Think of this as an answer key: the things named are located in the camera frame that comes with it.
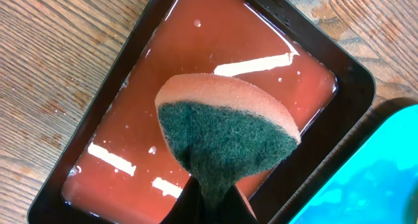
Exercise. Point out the black tray with red liquid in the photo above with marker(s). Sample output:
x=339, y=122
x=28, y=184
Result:
x=116, y=167

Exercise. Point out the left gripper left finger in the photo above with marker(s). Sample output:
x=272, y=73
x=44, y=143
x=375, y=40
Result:
x=188, y=207

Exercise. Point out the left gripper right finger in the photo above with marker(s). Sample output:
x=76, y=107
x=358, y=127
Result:
x=235, y=208

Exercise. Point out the teal plastic tray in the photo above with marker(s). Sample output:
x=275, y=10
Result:
x=377, y=184

